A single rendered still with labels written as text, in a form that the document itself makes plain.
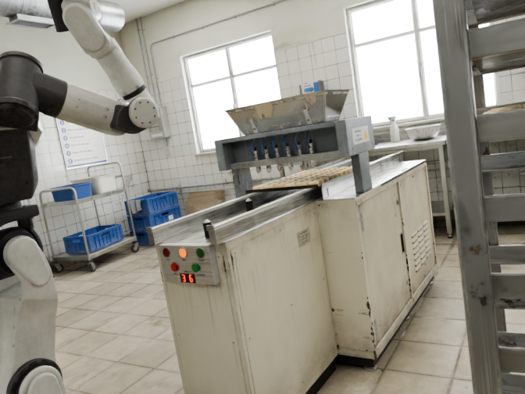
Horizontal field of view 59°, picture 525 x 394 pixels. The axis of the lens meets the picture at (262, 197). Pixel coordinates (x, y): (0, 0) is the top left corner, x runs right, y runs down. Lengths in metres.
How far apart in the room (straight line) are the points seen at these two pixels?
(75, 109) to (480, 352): 0.96
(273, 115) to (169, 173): 4.61
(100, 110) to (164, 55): 5.48
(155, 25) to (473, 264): 6.40
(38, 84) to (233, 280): 0.86
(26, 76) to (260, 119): 1.34
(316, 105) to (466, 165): 1.62
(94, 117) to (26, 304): 0.50
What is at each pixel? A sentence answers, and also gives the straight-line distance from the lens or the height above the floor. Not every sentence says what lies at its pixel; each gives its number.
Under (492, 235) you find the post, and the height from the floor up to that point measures 0.91.
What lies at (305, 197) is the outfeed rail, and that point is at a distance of 2.05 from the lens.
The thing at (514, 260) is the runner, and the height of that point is 0.86.
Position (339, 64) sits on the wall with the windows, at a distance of 5.32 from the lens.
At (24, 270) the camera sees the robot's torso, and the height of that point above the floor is 0.93.
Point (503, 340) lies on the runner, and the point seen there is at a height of 0.69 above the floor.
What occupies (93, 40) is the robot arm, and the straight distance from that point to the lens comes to 1.20.
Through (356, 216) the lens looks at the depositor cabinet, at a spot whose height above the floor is 0.76.
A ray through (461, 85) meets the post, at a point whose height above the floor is 1.19.
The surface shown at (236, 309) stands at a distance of 1.62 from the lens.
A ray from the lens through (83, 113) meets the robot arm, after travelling 1.18.
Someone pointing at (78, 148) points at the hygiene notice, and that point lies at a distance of 6.31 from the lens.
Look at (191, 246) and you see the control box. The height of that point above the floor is 0.83.
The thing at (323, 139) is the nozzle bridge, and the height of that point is 1.10.
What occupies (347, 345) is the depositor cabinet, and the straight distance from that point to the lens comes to 2.31.
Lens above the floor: 1.17
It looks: 8 degrees down
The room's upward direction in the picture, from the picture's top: 9 degrees counter-clockwise
